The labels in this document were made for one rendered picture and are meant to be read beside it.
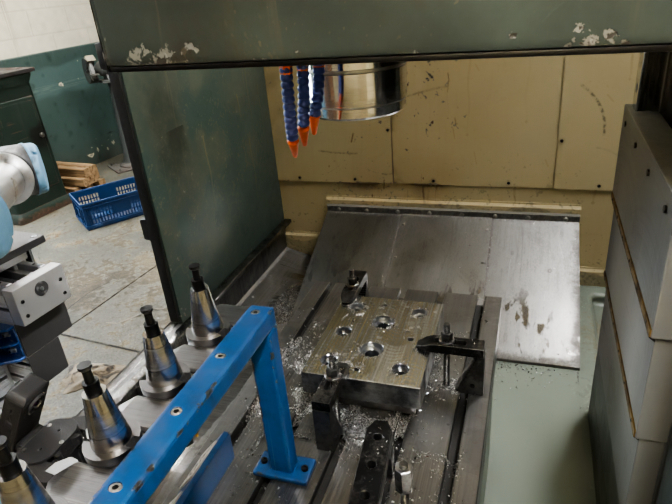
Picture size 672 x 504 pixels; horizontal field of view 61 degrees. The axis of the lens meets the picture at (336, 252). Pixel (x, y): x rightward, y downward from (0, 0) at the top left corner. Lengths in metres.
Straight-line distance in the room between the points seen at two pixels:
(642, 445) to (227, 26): 0.75
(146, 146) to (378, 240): 0.90
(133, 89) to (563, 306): 1.34
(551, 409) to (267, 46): 1.23
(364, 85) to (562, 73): 1.14
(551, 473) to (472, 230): 0.89
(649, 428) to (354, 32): 0.63
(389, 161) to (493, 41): 1.50
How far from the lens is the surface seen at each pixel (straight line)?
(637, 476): 0.96
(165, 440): 0.68
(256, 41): 0.63
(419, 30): 0.58
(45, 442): 0.78
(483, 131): 1.97
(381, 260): 1.97
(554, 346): 1.77
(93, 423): 0.68
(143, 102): 1.52
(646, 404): 0.86
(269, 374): 0.90
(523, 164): 1.99
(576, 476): 1.46
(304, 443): 1.10
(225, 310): 0.89
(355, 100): 0.87
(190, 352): 0.82
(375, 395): 1.09
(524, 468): 1.45
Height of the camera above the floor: 1.67
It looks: 26 degrees down
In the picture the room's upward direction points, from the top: 5 degrees counter-clockwise
